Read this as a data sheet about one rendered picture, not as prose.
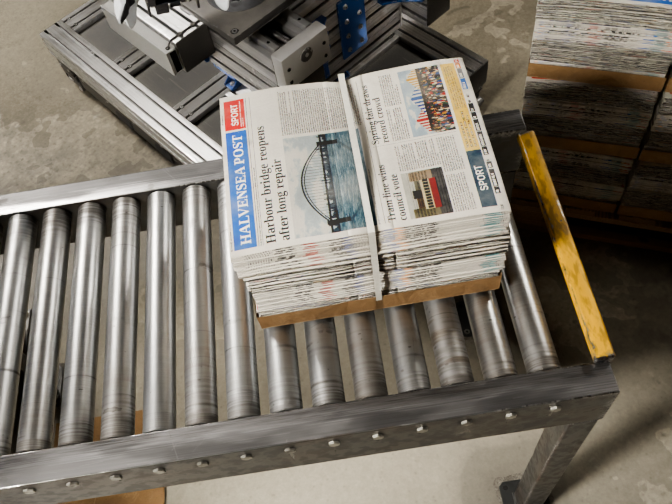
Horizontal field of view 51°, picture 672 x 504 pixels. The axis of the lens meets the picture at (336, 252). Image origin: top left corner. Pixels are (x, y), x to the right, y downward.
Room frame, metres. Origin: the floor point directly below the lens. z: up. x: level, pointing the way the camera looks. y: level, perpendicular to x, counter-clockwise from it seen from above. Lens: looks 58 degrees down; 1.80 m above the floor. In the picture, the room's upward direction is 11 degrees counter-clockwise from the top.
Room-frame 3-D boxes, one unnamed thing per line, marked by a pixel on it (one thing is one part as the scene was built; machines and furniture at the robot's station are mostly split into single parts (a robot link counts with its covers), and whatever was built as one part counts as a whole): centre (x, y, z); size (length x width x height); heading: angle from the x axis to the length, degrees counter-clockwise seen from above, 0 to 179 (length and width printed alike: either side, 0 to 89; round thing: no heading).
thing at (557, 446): (0.33, -0.33, 0.34); 0.06 x 0.06 x 0.68; 88
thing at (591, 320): (0.57, -0.36, 0.81); 0.43 x 0.03 x 0.02; 178
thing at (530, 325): (0.58, -0.28, 0.78); 0.47 x 0.05 x 0.05; 178
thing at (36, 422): (0.62, 0.50, 0.78); 0.47 x 0.05 x 0.05; 178
